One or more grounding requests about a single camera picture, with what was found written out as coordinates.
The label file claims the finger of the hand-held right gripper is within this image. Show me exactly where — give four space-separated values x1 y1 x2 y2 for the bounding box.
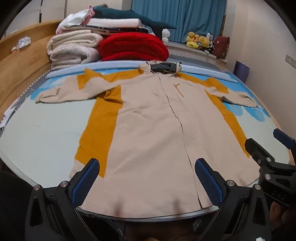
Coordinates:
245 138 296 172
273 128 296 150

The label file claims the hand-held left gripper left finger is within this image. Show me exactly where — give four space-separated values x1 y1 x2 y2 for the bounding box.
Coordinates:
24 158 121 241

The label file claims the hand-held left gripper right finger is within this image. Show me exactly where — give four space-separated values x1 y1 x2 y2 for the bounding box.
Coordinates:
195 158 272 241

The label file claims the beige and mustard long coat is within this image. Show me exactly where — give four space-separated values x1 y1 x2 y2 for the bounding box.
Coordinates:
35 61 258 219

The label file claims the person's right hand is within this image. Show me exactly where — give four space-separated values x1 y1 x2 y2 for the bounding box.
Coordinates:
269 201 296 232

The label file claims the light blue patterned bed sheet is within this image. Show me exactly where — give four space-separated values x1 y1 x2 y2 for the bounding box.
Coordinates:
0 53 290 219

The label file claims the purple box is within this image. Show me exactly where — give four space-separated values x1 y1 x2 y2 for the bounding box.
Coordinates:
233 61 250 83

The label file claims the maroon plush toy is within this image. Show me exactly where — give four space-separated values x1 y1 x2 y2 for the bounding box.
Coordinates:
212 35 230 59

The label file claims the wooden headboard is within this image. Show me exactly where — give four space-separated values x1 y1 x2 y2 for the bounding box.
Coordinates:
0 20 61 114

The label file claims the red folded blanket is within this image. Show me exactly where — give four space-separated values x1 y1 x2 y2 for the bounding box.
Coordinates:
100 32 170 62

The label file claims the cream folded quilt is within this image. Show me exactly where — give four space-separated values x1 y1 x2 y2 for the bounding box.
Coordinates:
46 30 104 55

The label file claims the white tissue packet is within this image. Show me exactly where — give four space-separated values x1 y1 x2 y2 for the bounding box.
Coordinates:
17 37 31 49

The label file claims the blue curtain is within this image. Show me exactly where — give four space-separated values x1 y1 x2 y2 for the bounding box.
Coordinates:
131 0 226 43

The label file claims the stack of white folded sheets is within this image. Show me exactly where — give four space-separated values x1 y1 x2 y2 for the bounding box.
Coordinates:
57 17 142 35

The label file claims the white and pink cloth bundle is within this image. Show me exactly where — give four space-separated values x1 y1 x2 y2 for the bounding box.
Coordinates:
60 6 95 27

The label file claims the dark teal garment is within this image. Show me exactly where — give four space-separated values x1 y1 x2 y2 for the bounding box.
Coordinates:
92 5 177 37

